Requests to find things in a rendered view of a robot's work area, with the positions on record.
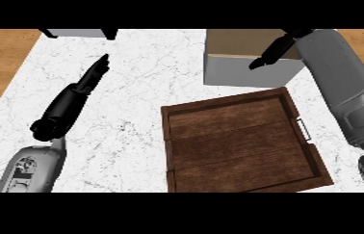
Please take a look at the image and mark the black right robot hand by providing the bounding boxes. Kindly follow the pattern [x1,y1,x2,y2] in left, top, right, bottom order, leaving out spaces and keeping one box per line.
[247,28,315,71]

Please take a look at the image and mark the grey appliance with black legs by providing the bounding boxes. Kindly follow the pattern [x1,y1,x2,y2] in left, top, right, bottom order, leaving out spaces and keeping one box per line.
[38,28,119,41]

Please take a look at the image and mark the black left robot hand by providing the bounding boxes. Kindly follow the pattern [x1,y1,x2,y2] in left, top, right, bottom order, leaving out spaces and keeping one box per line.
[27,53,110,143]

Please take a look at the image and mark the brown wooden tray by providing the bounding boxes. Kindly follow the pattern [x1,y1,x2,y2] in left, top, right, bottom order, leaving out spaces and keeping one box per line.
[159,86,335,194]

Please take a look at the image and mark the open cardboard box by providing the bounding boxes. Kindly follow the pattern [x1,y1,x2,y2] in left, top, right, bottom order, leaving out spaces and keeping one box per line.
[203,28,304,89]

